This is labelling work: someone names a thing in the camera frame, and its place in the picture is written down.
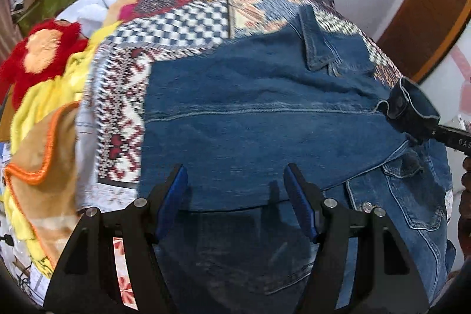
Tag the blue denim jacket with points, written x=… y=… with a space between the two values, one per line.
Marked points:
x=239 y=115

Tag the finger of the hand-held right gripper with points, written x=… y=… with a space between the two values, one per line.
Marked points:
x=415 y=132

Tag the red plush toy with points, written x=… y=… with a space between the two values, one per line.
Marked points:
x=62 y=40

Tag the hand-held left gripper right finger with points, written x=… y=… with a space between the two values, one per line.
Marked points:
x=300 y=203

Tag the brown wooden door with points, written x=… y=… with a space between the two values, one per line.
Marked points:
x=423 y=12

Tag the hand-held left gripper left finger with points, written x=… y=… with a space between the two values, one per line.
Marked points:
x=171 y=203

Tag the person's right hand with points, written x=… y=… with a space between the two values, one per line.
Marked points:
x=467 y=172

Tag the yellow fleece blanket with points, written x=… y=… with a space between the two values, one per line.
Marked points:
x=40 y=97

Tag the patterned patchwork bedsheet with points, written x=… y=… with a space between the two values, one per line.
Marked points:
x=176 y=23

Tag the white cloth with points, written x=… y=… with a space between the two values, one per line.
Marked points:
x=92 y=5

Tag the brown blanket with orange trim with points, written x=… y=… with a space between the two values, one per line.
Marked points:
x=48 y=152

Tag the green box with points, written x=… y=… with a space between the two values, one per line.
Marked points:
x=48 y=3

